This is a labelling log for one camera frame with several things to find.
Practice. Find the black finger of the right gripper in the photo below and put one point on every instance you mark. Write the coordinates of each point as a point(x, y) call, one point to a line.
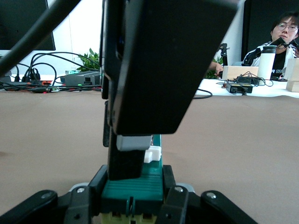
point(168, 70)
point(125, 163)

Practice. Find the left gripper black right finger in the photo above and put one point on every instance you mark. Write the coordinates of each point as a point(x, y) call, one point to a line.
point(180, 207)

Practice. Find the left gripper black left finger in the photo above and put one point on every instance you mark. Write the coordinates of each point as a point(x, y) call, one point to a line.
point(79, 205)

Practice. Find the green terminal block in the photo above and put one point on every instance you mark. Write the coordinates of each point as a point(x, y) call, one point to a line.
point(130, 189)

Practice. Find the green potted plant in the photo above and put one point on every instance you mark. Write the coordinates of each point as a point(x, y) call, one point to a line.
point(90, 58)
point(213, 73)

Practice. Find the black upright stand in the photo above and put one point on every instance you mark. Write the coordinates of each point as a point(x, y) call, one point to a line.
point(224, 56)

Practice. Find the light wooden box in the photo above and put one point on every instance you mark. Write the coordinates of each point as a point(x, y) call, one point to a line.
point(238, 71)

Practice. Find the black power adapter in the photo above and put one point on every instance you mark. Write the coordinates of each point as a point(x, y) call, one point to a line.
point(236, 88)

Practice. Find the grey electronics box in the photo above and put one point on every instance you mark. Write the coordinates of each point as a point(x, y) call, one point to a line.
point(79, 78)

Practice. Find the white thermos bottle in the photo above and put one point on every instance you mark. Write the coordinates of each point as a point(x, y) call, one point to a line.
point(266, 63)

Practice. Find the dark screen panel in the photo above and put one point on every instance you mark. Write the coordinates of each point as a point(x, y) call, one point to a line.
point(257, 18)

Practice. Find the black articulated clamp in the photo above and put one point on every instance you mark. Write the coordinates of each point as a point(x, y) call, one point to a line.
point(279, 42)

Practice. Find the seated person with glasses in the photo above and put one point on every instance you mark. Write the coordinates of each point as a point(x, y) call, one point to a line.
point(283, 28)

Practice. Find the light wooden block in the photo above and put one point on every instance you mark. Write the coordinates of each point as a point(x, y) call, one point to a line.
point(293, 70)
point(293, 86)

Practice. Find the black computer monitor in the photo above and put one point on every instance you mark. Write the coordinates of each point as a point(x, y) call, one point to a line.
point(9, 23)

